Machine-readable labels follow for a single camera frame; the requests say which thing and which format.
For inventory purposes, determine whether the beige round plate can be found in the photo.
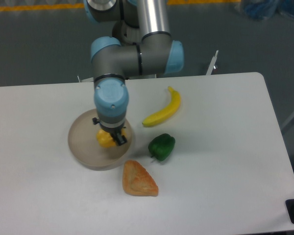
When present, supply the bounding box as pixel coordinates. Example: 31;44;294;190
68;109;133;170

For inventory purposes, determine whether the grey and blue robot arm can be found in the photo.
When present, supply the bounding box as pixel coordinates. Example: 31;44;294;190
84;0;184;146

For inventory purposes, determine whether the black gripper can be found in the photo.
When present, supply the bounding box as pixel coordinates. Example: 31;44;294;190
99;122;127;146

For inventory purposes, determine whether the green bell pepper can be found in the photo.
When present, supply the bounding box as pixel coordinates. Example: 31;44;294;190
148;133;175;162

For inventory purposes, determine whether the yellow banana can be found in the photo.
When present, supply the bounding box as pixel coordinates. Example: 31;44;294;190
142;86;181;127

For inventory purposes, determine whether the yellow bell pepper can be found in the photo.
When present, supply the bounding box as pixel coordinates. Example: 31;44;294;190
96;129;118;148

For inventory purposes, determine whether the golden triangular pastry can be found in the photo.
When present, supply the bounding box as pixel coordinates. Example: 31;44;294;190
122;160;159;197

